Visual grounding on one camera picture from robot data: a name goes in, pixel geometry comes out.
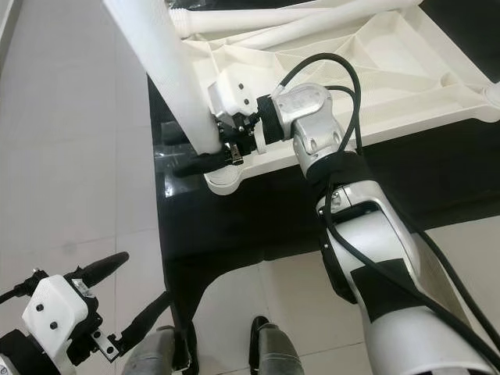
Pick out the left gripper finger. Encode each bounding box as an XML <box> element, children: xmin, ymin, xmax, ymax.
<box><xmin>121</xmin><ymin>291</ymin><xmax>173</xmax><ymax>348</ymax></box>
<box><xmin>82</xmin><ymin>252</ymin><xmax>130</xmax><ymax>286</ymax></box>

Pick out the silver robot leg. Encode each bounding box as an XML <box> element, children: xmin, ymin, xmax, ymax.
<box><xmin>125</xmin><ymin>327</ymin><xmax>196</xmax><ymax>375</ymax></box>
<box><xmin>248</xmin><ymin>316</ymin><xmax>305</xmax><ymax>375</ymax></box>

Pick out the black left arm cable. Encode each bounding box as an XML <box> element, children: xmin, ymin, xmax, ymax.
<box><xmin>0</xmin><ymin>270</ymin><xmax>48</xmax><ymax>305</ymax></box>

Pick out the black tablecloth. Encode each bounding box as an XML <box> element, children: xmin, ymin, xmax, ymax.
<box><xmin>147</xmin><ymin>0</ymin><xmax>500</xmax><ymax>337</ymax></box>

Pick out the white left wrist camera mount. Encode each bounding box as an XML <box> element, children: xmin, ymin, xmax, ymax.
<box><xmin>22</xmin><ymin>273</ymin><xmax>95</xmax><ymax>368</ymax></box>

